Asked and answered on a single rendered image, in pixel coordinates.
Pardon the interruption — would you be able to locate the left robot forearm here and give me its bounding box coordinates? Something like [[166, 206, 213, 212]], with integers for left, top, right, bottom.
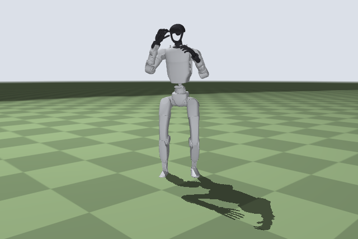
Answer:
[[193, 56, 209, 75]]

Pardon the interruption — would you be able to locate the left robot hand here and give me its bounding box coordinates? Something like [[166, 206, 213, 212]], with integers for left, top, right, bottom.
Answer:
[[180, 45, 200, 63]]

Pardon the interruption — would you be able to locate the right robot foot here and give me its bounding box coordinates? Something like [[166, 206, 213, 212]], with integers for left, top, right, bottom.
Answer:
[[159, 170, 169, 177]]

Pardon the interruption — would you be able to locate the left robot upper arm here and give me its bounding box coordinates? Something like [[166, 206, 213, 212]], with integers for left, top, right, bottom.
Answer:
[[190, 49, 208, 79]]

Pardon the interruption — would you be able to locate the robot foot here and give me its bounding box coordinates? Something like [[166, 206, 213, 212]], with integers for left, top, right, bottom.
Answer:
[[159, 170, 169, 177], [191, 167, 200, 177]]

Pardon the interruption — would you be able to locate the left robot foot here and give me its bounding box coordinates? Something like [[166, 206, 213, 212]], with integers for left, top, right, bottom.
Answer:
[[191, 167, 200, 177]]

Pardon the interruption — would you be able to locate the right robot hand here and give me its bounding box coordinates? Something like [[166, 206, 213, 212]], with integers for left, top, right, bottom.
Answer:
[[152, 29, 170, 48]]

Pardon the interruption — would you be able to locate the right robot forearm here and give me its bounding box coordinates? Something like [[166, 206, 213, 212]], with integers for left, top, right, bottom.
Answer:
[[145, 45, 159, 67]]

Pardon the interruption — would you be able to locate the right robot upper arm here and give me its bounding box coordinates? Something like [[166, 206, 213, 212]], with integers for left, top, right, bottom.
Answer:
[[145, 49, 166, 74]]

